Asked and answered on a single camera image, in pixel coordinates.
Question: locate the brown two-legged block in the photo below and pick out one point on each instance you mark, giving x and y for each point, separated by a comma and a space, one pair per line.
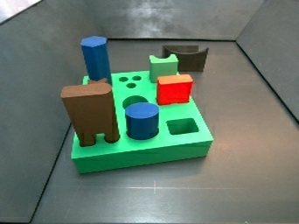
90, 106

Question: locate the tall blue hexagonal peg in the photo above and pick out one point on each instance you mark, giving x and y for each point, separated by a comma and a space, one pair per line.
95, 53

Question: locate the red square block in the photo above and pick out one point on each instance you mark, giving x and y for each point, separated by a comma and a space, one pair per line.
174, 89

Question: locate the short blue cylinder peg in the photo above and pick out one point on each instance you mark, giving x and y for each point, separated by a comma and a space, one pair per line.
142, 120

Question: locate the green notched block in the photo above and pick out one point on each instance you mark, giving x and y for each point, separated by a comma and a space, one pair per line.
162, 67

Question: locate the black curved stand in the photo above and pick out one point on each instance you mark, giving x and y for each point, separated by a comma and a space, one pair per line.
192, 57

